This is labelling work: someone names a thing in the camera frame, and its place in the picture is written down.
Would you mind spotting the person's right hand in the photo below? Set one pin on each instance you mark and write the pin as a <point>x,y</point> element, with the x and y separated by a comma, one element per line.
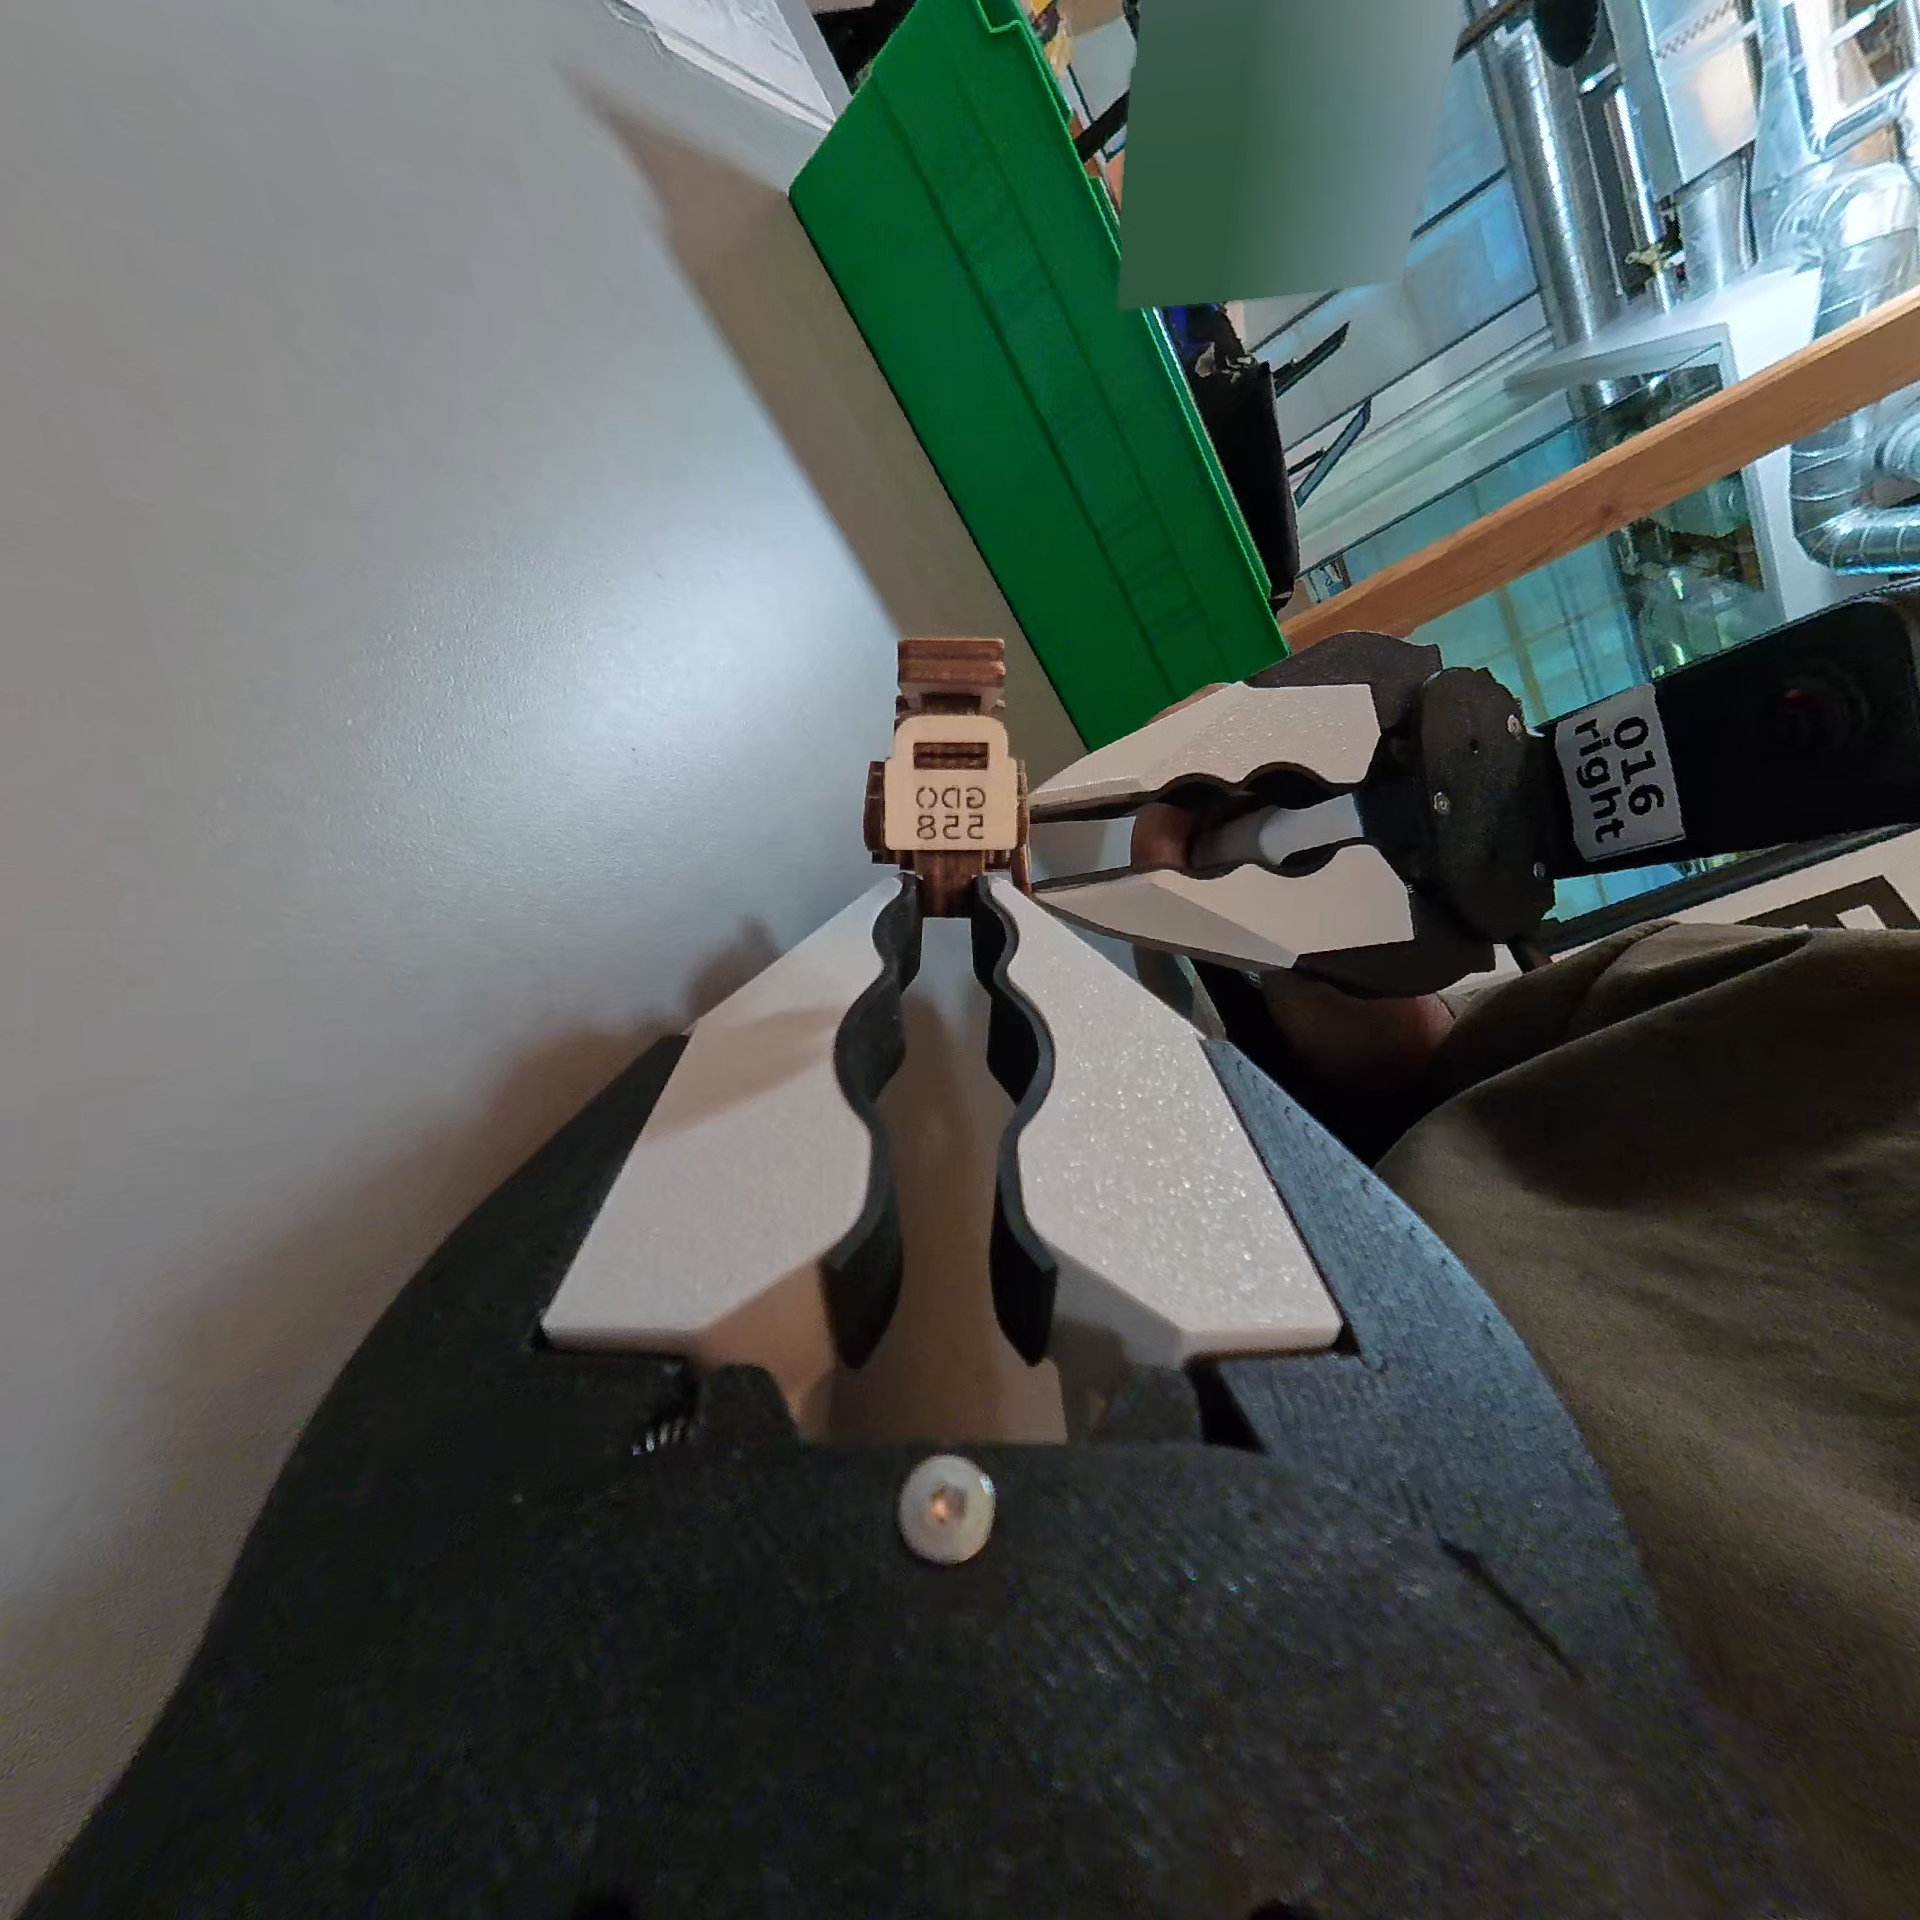
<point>1335,1050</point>

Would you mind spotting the wooden puzzle model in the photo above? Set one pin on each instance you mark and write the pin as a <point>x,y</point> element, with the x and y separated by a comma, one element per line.
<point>944,809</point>

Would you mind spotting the wooden handrail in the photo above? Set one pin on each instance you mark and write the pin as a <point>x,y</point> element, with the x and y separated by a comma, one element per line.
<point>1651,468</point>

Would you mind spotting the white printed box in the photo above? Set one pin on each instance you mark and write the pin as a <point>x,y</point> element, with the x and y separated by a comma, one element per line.
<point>1695,900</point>

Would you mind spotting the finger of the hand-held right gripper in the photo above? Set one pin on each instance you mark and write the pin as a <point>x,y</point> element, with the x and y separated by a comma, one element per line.
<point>1231,735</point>
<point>1260,922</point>

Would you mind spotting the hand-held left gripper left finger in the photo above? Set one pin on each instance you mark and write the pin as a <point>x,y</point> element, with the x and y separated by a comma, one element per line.
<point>721,1184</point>

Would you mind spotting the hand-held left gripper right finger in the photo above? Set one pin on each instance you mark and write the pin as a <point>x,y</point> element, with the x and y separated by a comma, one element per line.
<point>1170,1184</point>

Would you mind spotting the person's olive clothing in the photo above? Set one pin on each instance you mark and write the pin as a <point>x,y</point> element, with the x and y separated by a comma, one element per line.
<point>1724,1275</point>

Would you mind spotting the silver ventilation duct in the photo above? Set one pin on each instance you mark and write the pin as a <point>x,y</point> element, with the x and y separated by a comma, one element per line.
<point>1576,195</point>

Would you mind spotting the green plastic crate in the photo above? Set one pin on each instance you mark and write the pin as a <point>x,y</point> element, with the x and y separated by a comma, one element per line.
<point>1019,375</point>

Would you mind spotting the grey desk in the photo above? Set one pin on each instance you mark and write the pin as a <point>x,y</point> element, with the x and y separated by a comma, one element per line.
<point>376,523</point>

